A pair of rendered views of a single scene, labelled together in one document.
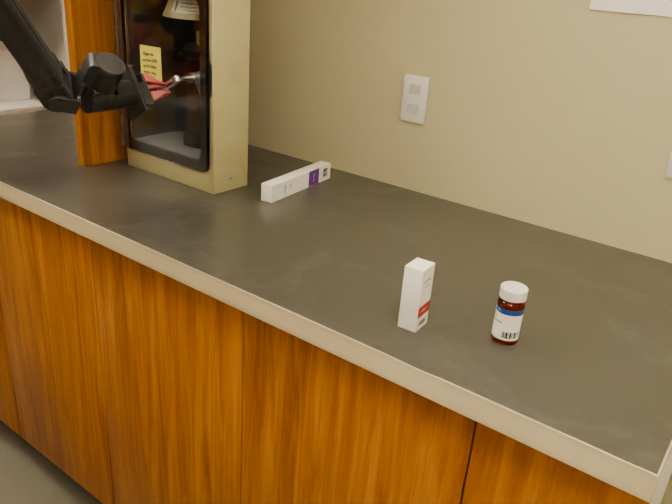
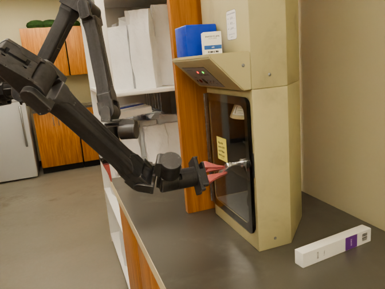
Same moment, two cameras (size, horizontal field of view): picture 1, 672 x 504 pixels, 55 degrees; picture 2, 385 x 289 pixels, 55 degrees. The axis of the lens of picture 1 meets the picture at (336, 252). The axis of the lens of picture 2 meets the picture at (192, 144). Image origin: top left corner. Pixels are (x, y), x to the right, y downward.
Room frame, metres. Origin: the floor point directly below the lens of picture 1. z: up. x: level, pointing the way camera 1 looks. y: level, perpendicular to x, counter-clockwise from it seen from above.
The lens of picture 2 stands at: (0.53, -0.14, 1.50)
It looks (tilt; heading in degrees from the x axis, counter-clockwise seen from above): 13 degrees down; 36
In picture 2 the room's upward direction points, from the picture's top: 5 degrees counter-clockwise
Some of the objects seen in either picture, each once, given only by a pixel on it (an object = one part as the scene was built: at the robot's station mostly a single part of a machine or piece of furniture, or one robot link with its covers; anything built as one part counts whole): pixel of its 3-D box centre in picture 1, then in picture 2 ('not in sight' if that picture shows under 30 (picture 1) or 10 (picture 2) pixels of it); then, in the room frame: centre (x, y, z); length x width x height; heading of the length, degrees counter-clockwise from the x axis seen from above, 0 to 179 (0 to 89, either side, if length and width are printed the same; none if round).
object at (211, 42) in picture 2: not in sight; (211, 43); (1.44, 0.42, 1.54); 0.05 x 0.05 x 0.06; 40
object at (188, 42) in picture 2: not in sight; (196, 41); (1.51, 0.52, 1.56); 0.10 x 0.10 x 0.09; 55
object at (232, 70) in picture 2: not in sight; (207, 72); (1.47, 0.46, 1.46); 0.32 x 0.11 x 0.10; 55
